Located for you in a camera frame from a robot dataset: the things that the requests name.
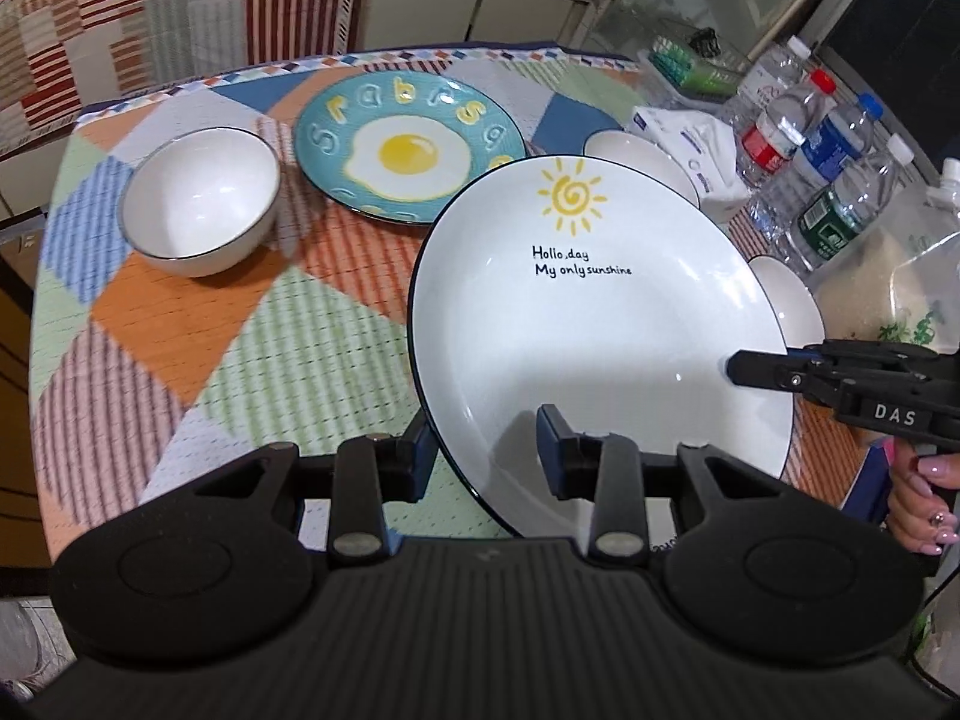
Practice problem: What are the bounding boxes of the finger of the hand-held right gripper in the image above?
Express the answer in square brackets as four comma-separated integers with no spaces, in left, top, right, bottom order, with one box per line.
[722,340,848,400]

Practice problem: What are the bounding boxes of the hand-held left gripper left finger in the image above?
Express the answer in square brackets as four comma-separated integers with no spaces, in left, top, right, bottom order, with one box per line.
[193,414,434,569]

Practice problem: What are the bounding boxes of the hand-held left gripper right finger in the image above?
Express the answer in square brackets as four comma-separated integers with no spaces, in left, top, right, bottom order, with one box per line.
[536,403,785,567]

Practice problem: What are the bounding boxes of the white plate with sun print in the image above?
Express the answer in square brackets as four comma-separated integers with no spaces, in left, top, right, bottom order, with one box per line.
[407,156,797,541]

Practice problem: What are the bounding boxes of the white bowl with dark rim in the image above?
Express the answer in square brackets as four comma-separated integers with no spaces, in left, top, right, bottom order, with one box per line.
[583,131,702,212]
[120,127,282,278]
[748,255,826,352]

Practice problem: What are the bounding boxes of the person's right hand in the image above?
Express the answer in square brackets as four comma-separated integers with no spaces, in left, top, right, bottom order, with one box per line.
[889,454,960,557]

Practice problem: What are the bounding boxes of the clear bag of rice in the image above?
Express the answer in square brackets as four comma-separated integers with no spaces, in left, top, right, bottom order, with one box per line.
[814,157,960,355]

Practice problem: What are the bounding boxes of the green label water bottle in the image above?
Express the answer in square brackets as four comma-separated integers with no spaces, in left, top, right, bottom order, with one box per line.
[776,133,916,272]

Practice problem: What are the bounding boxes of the white tissue pack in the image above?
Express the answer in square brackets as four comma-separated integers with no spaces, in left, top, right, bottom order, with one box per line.
[636,106,752,224]

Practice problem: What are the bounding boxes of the patchwork tablecloth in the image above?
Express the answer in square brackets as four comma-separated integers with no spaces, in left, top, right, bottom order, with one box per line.
[30,49,901,565]

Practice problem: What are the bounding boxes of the red label water bottle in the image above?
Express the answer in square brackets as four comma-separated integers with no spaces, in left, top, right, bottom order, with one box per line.
[739,69,837,188]

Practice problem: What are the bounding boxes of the blue label water bottle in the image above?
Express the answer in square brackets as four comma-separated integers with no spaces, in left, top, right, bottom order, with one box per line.
[757,94,886,241]

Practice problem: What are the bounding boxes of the clear water bottle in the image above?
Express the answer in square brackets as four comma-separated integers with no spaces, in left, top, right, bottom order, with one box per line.
[739,37,815,121]

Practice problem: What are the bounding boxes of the green plastic basket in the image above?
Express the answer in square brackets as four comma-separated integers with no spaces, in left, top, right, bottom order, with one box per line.
[645,34,745,100]

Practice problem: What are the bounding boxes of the blue plate with egg print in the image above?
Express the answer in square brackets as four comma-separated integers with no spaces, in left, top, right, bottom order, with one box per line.
[292,73,528,224]

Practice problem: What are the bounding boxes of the cream counter cabinet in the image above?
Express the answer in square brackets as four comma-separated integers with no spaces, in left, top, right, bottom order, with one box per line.
[354,0,605,62]

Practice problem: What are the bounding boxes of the striped counter cloth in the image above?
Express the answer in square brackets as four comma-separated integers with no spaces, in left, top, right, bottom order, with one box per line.
[0,0,355,160]

